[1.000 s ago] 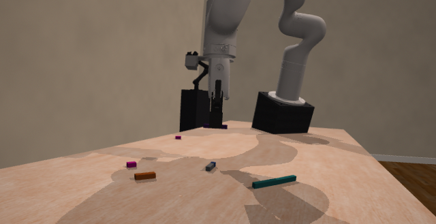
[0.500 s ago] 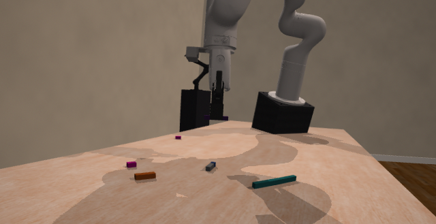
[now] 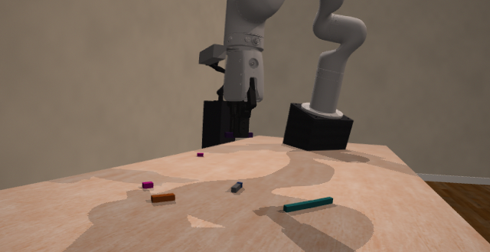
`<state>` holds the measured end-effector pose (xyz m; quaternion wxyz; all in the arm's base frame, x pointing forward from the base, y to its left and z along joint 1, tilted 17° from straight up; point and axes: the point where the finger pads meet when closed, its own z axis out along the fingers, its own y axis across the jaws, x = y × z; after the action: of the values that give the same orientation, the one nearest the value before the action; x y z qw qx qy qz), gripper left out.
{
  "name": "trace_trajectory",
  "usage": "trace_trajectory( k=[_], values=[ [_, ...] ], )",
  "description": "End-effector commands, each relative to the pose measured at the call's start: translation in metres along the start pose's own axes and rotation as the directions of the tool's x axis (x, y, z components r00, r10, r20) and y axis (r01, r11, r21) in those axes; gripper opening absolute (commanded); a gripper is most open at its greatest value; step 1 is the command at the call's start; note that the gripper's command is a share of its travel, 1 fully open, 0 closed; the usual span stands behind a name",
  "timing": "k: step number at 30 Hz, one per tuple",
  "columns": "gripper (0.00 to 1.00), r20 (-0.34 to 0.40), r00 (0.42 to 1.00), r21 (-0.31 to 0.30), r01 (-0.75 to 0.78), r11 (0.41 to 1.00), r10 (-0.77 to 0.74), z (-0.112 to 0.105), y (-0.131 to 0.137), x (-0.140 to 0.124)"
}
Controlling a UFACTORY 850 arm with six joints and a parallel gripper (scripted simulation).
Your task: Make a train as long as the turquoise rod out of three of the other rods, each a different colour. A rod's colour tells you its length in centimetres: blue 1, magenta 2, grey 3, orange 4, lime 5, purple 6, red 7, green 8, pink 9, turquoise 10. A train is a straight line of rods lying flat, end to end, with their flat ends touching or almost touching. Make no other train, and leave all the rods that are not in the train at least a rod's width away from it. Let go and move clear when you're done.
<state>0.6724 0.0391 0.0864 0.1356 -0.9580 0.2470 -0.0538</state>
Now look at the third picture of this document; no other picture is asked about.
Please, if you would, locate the turquoise rod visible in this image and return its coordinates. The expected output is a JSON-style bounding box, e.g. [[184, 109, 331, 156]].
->
[[283, 197, 333, 212]]

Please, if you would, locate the orange rod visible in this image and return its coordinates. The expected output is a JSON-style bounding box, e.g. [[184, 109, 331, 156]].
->
[[151, 193, 175, 203]]

